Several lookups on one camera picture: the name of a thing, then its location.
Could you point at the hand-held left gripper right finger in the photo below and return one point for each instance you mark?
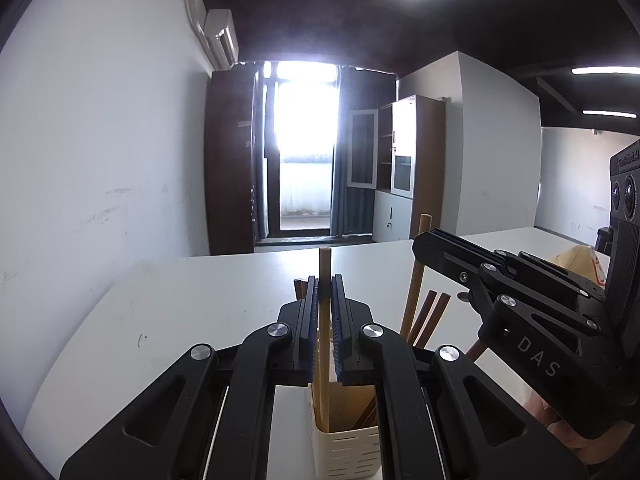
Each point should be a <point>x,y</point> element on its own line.
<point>340,332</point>

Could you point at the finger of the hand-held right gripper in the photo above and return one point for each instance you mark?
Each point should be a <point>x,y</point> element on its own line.
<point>550,275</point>
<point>445,260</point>

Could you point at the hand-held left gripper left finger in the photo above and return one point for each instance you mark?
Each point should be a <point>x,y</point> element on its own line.
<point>312,332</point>

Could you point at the tan wooden chopstick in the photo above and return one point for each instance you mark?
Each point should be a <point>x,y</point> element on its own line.
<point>325,310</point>

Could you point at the beige plastic utensil holder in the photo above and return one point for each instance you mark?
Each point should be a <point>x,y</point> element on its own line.
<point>350,452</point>

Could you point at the person's right hand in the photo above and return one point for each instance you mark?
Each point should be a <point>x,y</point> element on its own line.
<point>585,447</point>

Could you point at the black chair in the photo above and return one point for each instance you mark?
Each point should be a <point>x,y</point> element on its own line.
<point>605,240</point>

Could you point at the brown cabinet with white doors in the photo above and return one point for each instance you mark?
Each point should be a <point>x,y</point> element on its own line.
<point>415,170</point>

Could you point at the long ceiling light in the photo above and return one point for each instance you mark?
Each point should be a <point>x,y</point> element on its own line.
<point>610,114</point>
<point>605,70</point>

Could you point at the bright balcony glass door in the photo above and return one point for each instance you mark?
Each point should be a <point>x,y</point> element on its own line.
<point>305,150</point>

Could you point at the dark brown tall cabinet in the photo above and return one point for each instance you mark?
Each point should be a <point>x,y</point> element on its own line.
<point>230,160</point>

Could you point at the white air conditioner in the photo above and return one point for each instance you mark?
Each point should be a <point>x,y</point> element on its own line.
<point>222,40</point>

